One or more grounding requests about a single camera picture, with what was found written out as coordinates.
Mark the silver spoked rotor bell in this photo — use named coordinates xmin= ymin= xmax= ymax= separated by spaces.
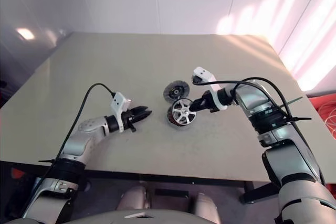
xmin=170 ymin=98 xmax=198 ymax=127

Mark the black table frame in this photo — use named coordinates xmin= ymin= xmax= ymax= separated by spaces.
xmin=0 ymin=160 xmax=279 ymax=205

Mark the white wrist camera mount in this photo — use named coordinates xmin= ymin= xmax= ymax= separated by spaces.
xmin=193 ymin=66 xmax=229 ymax=112
xmin=110 ymin=91 xmax=132 ymax=133

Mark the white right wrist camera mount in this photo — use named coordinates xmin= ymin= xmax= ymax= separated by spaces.
xmin=193 ymin=66 xmax=229 ymax=112

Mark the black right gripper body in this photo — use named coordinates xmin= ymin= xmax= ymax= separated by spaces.
xmin=200 ymin=91 xmax=216 ymax=113

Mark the motor stator with copper windings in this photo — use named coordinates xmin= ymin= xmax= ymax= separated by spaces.
xmin=166 ymin=109 xmax=185 ymax=130

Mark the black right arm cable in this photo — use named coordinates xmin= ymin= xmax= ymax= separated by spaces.
xmin=192 ymin=76 xmax=296 ymax=130

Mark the grey motor end cap disc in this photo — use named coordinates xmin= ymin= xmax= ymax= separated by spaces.
xmin=163 ymin=80 xmax=190 ymax=103

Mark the silver robot torso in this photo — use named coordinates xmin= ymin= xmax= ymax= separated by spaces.
xmin=60 ymin=209 xmax=202 ymax=224

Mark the red fabric object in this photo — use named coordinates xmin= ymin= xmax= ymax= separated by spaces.
xmin=10 ymin=168 xmax=27 ymax=180
xmin=308 ymin=95 xmax=336 ymax=141

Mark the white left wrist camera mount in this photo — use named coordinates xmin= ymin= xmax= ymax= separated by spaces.
xmin=110 ymin=91 xmax=132 ymax=133

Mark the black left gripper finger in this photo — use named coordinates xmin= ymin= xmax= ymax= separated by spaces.
xmin=133 ymin=109 xmax=153 ymax=124
xmin=131 ymin=105 xmax=149 ymax=117

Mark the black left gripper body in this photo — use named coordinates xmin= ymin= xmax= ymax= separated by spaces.
xmin=122 ymin=107 xmax=138 ymax=133

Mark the white cord coil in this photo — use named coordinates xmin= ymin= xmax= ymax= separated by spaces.
xmin=319 ymin=102 xmax=336 ymax=136

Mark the grey rounded shape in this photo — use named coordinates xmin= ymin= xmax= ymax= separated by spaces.
xmin=117 ymin=186 xmax=152 ymax=211
xmin=193 ymin=192 xmax=222 ymax=224

